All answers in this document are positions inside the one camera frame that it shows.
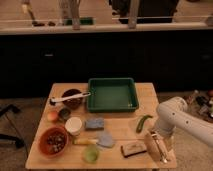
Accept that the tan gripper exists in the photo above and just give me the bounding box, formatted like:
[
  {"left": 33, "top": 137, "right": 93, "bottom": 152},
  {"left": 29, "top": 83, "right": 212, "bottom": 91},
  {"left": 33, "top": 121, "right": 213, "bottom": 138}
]
[{"left": 144, "top": 131, "right": 171, "bottom": 162}]

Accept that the wooden board eraser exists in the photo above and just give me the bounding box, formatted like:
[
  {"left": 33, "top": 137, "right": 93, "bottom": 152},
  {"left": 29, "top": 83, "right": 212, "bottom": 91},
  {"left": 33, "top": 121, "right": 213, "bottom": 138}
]
[{"left": 121, "top": 142, "right": 147, "bottom": 158}]

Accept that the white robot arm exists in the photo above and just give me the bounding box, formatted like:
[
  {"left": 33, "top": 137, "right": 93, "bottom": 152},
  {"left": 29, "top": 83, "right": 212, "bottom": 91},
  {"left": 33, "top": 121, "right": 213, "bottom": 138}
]
[{"left": 149, "top": 97, "right": 213, "bottom": 163}]

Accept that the metal fork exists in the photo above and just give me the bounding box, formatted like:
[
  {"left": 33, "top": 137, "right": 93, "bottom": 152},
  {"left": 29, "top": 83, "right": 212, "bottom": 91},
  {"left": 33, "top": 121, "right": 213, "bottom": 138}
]
[{"left": 159, "top": 148, "right": 170, "bottom": 163}]

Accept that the grey blue cloth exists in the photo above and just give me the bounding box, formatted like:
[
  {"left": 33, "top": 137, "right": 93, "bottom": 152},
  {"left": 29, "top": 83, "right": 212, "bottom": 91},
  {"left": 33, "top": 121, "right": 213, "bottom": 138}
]
[{"left": 97, "top": 131, "right": 115, "bottom": 148}]

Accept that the green cup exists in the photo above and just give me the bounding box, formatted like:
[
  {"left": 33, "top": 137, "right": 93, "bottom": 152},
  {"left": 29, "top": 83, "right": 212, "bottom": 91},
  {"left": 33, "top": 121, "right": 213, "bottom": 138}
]
[{"left": 83, "top": 145, "right": 99, "bottom": 163}]

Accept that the blue sponge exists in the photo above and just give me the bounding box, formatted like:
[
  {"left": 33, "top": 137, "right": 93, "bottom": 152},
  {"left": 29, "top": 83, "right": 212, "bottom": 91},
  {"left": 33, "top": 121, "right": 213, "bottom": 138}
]
[{"left": 85, "top": 118, "right": 104, "bottom": 130}]

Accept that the green plastic tray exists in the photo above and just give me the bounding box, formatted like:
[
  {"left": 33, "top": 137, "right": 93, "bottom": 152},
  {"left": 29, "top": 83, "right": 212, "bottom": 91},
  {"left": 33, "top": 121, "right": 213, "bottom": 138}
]
[{"left": 87, "top": 78, "right": 139, "bottom": 113}]

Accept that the yellow banana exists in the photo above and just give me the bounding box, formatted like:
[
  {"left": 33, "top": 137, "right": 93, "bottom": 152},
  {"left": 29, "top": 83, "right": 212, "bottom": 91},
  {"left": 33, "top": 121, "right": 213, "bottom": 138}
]
[{"left": 73, "top": 138, "right": 98, "bottom": 145}]

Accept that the white round container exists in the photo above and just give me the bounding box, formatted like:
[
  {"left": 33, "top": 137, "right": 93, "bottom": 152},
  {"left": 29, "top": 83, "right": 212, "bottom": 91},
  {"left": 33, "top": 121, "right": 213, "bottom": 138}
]
[{"left": 65, "top": 117, "right": 82, "bottom": 136}]

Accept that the dark brown bowl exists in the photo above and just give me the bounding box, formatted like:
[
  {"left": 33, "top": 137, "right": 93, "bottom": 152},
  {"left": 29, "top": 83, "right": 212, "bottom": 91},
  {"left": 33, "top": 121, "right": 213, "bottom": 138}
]
[{"left": 61, "top": 88, "right": 84, "bottom": 110}]

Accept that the small dark cup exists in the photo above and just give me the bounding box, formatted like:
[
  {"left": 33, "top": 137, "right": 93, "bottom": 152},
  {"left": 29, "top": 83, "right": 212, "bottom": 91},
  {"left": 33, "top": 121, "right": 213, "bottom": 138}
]
[{"left": 59, "top": 108, "right": 71, "bottom": 120}]

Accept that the orange bowl with nuts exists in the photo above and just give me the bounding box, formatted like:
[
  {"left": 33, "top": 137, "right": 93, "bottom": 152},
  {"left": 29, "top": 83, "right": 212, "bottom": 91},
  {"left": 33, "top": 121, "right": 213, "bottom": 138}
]
[{"left": 38, "top": 126, "right": 69, "bottom": 158}]

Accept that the orange fruit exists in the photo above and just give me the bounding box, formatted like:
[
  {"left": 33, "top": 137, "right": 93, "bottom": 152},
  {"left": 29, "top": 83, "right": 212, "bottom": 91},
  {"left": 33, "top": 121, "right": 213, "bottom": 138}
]
[{"left": 47, "top": 111, "right": 59, "bottom": 122}]

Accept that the black chair base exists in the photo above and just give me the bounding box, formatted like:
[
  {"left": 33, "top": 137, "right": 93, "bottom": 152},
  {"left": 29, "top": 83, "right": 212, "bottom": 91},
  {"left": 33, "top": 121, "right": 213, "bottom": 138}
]
[{"left": 0, "top": 104, "right": 25, "bottom": 149}]

